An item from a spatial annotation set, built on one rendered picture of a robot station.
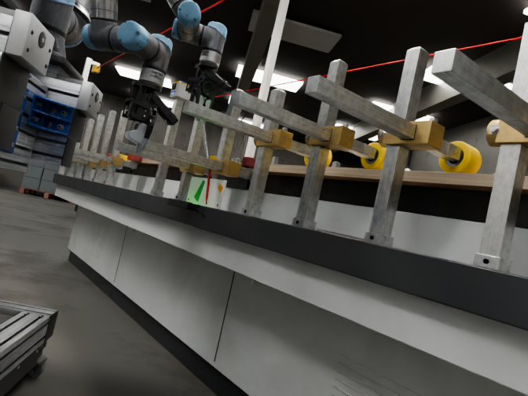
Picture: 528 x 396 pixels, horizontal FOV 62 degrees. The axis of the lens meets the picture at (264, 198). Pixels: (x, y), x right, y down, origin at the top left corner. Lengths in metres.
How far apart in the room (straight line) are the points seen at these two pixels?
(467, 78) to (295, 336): 1.02
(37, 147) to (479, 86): 1.22
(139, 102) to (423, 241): 0.89
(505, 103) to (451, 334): 0.42
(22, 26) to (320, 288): 0.85
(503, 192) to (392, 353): 0.54
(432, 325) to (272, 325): 0.75
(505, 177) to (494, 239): 0.11
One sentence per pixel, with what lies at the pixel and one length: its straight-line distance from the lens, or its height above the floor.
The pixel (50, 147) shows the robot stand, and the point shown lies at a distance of 1.49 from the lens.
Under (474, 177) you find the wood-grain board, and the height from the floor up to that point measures 0.89.
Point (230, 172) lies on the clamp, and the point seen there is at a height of 0.83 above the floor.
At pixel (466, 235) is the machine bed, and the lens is 1.13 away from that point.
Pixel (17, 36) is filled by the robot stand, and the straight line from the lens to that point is 1.03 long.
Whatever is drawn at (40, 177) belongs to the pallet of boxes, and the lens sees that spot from 13.17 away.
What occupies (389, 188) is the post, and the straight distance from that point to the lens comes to 0.99.
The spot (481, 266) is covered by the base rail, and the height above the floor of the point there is 0.70.
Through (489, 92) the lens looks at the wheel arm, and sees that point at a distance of 0.70.
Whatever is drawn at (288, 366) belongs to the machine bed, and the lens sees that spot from 1.49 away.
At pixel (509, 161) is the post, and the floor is 0.89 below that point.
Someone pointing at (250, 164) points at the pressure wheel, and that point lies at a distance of 1.58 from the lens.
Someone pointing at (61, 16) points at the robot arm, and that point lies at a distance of 1.62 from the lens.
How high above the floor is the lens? 0.70
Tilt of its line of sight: 3 degrees up
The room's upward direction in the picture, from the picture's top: 13 degrees clockwise
